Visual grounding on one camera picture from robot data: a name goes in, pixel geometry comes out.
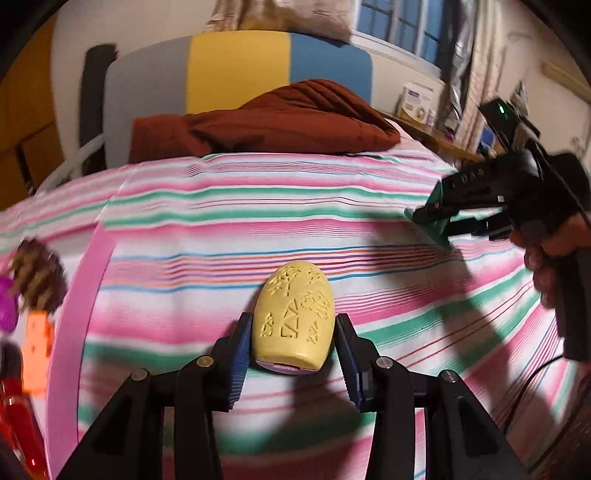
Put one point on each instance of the purple plastic cup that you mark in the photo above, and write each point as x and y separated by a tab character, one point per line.
7	304

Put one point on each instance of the rust brown quilt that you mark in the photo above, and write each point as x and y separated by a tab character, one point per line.
286	120

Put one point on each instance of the pine cone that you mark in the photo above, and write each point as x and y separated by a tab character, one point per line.
39	277

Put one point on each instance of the white blue cardboard box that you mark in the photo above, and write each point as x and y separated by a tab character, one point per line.
415	101

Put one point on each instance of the person's right hand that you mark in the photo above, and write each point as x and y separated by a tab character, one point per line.
545	272

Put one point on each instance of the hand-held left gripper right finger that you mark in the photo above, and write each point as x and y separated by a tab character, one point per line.
351	364

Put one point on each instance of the beige patterned cloth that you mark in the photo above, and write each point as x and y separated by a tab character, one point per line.
286	16

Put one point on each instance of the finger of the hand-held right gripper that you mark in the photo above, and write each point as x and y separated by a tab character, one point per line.
480	227
436	213

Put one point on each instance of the wooden wardrobe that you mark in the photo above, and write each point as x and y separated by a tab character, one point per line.
23	115

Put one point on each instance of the wooden bedside shelf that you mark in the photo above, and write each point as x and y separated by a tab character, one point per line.
443	141

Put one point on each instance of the black rolled mat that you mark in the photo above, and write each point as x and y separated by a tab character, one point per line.
94	92

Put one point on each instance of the orange holed block toy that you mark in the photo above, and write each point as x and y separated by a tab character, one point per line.
37	350

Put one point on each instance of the red translucent plastic item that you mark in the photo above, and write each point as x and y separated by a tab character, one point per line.
23	429

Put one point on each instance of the pink white tray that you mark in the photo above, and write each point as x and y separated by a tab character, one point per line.
74	369

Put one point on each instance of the grey yellow blue cushion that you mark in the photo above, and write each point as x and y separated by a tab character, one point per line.
231	69

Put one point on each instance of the grey armrest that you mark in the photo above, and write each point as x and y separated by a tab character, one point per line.
74	161

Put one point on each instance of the yellow patterned egg shaped toy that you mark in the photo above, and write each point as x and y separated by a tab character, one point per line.
291	318

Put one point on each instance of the window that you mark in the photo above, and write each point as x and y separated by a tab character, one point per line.
401	23

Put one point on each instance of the silver grey curtain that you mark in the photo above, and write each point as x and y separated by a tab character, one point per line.
471	69

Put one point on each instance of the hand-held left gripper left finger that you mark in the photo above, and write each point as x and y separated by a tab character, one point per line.
240	364

